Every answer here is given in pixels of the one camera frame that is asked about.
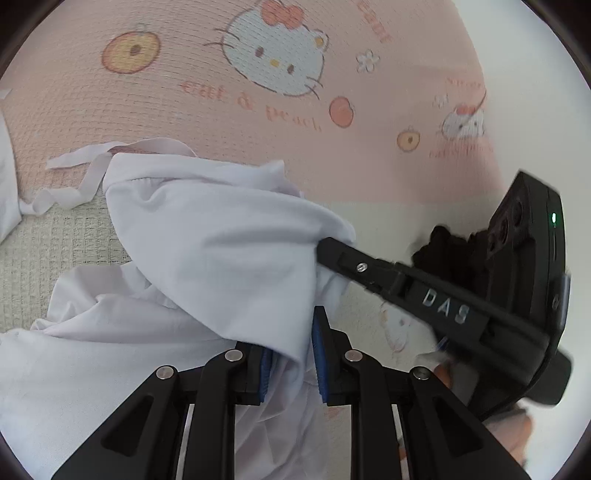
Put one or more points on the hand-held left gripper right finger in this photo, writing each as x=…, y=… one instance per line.
x=318, y=355

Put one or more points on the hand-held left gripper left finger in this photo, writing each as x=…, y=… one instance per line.
x=264, y=378

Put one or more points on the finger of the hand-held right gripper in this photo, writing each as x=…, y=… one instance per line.
x=355, y=265

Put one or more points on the white t-shirt with navy trim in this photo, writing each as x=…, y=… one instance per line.
x=207, y=240

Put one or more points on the black clothes pile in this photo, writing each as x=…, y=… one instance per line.
x=448, y=249

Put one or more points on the pale white garment with strip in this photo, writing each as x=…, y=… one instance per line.
x=7, y=184

